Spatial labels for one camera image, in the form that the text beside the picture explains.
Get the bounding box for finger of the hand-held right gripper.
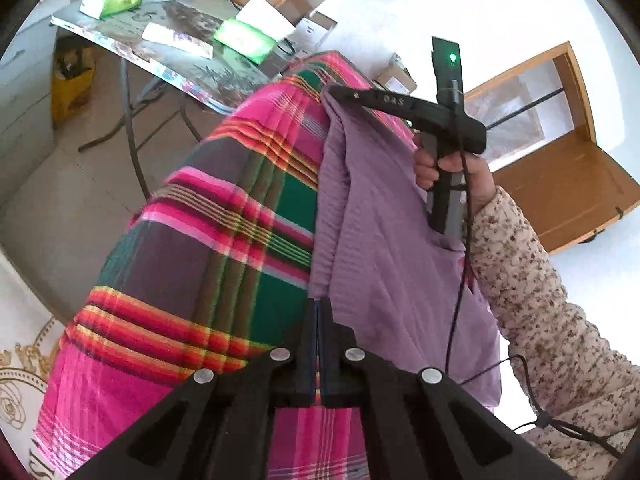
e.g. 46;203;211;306
326;83;418;122

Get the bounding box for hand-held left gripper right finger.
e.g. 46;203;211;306
318;298;571;480

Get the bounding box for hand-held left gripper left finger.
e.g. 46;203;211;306
75;298;318;480

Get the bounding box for purple fleece pants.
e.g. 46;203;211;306
308;50;502;413

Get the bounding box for person's right forearm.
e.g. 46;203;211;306
465;186;638;480

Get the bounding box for person's right hand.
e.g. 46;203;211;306
413;132;497;217

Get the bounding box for brown cardboard box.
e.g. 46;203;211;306
375;52;418;93

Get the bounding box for clear plastic door sheet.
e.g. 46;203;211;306
470;65;546;161

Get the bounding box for black rod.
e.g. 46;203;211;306
485;87;566;131

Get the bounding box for white cardboard box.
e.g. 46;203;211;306
295;9;338;56

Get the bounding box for pink plaid blanket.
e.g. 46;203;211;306
32;50;421;480

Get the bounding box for wooden door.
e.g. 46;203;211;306
492;132;640;256

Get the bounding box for white tissue box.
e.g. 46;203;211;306
235;0;297;41

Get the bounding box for green tissue box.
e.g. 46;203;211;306
214;17;278;65

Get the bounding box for white tube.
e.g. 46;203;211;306
141;22;215;58

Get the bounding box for printed folding table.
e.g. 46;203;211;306
50;0;301;201

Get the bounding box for green tissue pack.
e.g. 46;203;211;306
80;0;146;20

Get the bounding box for floral bedding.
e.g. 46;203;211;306
0;250;68;480

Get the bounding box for yellow bin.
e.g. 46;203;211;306
52;35;96;126

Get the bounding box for white cabinet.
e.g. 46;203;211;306
0;0;61;206

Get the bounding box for wooden door frame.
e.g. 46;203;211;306
462;41;598;176

